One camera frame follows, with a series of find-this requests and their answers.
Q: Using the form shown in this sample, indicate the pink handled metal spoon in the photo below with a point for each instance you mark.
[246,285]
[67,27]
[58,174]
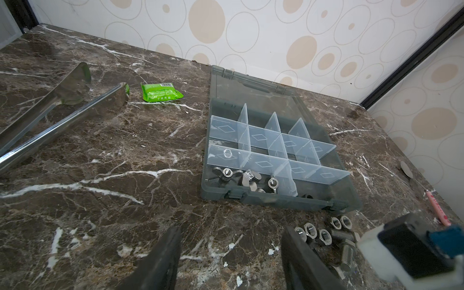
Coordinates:
[442,217]

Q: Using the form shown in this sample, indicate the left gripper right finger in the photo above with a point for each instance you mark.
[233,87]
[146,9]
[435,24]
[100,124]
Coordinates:
[303,269]

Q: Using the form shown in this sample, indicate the green snack packet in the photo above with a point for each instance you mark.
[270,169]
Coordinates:
[160,92]

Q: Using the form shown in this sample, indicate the silver hex nut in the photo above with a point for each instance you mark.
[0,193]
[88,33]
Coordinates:
[335,223]
[324,238]
[311,231]
[301,233]
[346,222]

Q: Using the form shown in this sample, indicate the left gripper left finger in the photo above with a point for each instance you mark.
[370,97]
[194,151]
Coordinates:
[158,270]

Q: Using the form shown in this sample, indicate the clear grey compartment organizer box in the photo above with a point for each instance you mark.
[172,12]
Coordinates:
[263,126]

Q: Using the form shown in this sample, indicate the metal tongs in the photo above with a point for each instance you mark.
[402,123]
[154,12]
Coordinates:
[66,106]

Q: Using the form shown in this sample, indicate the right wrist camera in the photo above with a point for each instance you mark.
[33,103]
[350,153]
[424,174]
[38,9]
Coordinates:
[409,251]

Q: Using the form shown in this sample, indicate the silver hex bolt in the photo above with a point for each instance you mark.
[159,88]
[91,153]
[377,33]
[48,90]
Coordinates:
[347,256]
[336,270]
[342,235]

